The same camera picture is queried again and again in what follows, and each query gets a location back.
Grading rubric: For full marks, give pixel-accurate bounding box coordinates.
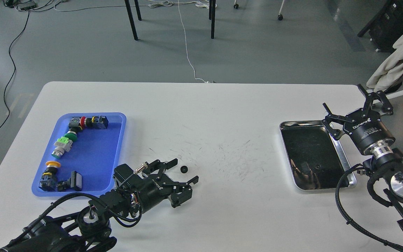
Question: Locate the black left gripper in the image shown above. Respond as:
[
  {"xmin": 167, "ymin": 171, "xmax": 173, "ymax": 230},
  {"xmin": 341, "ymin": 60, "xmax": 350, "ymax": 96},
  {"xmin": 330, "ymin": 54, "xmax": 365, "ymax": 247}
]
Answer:
[{"xmin": 132, "ymin": 158, "xmax": 199, "ymax": 213}]

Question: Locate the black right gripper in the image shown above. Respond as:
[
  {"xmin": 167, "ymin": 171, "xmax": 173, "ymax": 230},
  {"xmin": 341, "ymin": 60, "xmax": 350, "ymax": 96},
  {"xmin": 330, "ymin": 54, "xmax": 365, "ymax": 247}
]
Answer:
[{"xmin": 322, "ymin": 84, "xmax": 396, "ymax": 156}]

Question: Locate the small black gear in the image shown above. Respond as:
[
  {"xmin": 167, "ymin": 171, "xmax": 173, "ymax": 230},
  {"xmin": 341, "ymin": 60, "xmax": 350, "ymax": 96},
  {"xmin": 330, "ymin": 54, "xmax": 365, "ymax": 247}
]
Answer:
[{"xmin": 180, "ymin": 165, "xmax": 188, "ymax": 174}]

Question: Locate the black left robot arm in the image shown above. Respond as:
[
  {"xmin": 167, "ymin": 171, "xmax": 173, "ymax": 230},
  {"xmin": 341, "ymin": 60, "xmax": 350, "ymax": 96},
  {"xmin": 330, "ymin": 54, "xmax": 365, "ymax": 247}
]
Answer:
[{"xmin": 0, "ymin": 159, "xmax": 199, "ymax": 252}]

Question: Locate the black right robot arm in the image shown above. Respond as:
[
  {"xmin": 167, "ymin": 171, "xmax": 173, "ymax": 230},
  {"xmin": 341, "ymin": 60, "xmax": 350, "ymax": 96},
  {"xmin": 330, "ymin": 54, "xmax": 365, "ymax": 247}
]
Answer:
[{"xmin": 322, "ymin": 85, "xmax": 403, "ymax": 252}]

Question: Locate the shiny metal tray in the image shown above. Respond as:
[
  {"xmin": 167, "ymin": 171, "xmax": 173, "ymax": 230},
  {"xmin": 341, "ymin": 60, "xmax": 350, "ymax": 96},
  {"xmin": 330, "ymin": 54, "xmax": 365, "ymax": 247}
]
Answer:
[{"xmin": 279, "ymin": 121, "xmax": 357, "ymax": 193}]

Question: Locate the blue plastic tray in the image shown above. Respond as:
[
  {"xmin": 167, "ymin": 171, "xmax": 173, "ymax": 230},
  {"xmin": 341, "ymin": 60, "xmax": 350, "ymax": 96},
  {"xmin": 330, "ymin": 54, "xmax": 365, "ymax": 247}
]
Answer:
[{"xmin": 31, "ymin": 113, "xmax": 127, "ymax": 197}]

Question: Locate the beige cloth on chair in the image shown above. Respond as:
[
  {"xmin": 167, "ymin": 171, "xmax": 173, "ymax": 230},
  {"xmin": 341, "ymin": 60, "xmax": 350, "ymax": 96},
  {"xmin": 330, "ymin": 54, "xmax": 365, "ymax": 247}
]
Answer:
[{"xmin": 365, "ymin": 35, "xmax": 403, "ymax": 94}]

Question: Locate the black cabinet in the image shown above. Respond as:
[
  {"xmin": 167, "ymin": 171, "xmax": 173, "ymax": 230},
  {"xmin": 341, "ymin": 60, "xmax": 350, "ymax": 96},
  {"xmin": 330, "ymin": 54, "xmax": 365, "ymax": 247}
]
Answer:
[{"xmin": 357, "ymin": 0, "xmax": 403, "ymax": 53}]

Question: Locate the black table leg left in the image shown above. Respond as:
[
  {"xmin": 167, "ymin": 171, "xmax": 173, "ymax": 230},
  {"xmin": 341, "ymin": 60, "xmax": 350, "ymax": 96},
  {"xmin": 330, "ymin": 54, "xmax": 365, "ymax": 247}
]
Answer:
[{"xmin": 124, "ymin": 0, "xmax": 142, "ymax": 41}]

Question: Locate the black table leg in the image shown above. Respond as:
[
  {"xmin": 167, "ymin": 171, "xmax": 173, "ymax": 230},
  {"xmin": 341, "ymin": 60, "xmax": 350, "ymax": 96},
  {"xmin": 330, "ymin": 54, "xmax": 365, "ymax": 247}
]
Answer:
[
  {"xmin": 124, "ymin": 0, "xmax": 142, "ymax": 41},
  {"xmin": 208, "ymin": 0, "xmax": 216, "ymax": 39}
]

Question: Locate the black table leg right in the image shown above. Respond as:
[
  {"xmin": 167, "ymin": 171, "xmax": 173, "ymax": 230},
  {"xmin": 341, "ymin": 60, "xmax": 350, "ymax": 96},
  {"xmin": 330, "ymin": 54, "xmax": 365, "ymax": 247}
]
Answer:
[{"xmin": 208, "ymin": 0, "xmax": 216, "ymax": 39}]

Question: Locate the red push button switch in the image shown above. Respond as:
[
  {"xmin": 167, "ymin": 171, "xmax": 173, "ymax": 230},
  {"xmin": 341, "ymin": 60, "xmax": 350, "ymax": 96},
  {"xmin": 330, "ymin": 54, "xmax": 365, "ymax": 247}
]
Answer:
[{"xmin": 68, "ymin": 116, "xmax": 109, "ymax": 132}]

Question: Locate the black square button switch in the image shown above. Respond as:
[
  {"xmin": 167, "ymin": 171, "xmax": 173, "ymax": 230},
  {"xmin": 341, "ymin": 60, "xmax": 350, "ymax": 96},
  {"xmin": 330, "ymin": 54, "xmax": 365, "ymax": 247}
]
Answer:
[{"xmin": 57, "ymin": 171, "xmax": 83, "ymax": 192}]

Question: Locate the white floor cable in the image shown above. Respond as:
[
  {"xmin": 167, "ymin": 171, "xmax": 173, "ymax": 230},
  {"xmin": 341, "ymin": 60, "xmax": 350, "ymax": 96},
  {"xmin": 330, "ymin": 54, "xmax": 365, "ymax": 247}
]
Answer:
[{"xmin": 148, "ymin": 0, "xmax": 218, "ymax": 84}]

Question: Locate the green push button switch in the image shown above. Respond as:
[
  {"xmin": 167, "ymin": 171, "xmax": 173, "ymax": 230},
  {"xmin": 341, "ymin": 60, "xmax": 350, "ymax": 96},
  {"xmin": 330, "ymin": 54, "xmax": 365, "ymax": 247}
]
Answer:
[{"xmin": 63, "ymin": 131, "xmax": 77, "ymax": 142}]

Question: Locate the light green selector switch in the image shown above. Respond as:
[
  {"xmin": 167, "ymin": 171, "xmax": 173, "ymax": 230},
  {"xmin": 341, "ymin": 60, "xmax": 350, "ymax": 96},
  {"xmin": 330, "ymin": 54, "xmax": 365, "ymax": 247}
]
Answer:
[{"xmin": 51, "ymin": 136, "xmax": 73, "ymax": 159}]

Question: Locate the yellow push button switch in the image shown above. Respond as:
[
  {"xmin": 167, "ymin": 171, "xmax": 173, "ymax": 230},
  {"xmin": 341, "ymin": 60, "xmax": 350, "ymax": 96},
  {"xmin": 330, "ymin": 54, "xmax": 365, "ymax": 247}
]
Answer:
[{"xmin": 38, "ymin": 161, "xmax": 61, "ymax": 191}]

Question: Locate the black floor cable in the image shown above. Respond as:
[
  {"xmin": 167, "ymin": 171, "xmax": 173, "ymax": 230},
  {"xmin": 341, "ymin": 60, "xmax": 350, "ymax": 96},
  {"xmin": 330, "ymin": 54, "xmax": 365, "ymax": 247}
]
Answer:
[{"xmin": 0, "ymin": 0, "xmax": 62, "ymax": 189}]

